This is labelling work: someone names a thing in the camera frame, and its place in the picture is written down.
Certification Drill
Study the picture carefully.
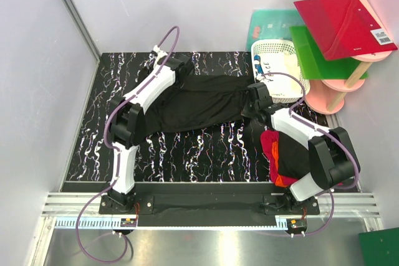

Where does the white plastic laundry basket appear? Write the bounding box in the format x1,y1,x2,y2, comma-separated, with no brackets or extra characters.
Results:
251,39,310,103

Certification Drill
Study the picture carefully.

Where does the teal plastic board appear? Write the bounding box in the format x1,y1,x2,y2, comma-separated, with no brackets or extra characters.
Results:
246,9,305,52

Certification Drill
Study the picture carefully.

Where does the green plastic sheet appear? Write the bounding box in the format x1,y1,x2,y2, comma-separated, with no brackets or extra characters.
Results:
289,26,360,80

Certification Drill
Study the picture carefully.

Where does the dark green board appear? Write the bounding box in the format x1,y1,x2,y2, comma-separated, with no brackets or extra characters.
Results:
358,228,399,266

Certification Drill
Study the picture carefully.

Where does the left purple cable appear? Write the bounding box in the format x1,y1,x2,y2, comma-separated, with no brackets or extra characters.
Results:
74,26,181,262

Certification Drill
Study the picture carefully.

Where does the purple cable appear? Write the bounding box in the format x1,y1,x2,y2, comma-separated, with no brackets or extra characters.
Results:
255,72,361,238
74,26,181,262

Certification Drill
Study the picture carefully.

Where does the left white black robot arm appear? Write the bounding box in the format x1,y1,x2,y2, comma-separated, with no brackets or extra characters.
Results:
103,47,194,214

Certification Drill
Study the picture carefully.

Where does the aluminium frame rail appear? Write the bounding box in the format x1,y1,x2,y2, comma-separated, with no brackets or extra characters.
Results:
41,192,380,230

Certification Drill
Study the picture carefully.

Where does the pink wooden shelf stand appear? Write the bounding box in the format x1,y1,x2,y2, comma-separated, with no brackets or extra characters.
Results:
305,0,392,115

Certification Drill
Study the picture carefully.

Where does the orange t shirt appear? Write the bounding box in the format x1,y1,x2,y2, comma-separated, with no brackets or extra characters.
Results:
271,141,288,188

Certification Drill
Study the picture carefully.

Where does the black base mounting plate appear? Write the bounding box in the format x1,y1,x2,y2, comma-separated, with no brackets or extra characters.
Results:
99,183,320,229

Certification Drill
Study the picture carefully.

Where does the red plastic sheet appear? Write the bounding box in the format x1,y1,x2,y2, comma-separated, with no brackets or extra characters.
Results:
294,0,398,60

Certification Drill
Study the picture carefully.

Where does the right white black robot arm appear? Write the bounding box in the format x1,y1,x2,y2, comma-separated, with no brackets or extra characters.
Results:
242,82,360,214

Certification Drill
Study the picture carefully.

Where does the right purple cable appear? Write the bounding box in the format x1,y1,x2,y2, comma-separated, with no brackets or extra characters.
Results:
255,72,361,238

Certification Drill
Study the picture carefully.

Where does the left corner aluminium post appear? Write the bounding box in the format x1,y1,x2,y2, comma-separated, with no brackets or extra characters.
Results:
62,0,101,62

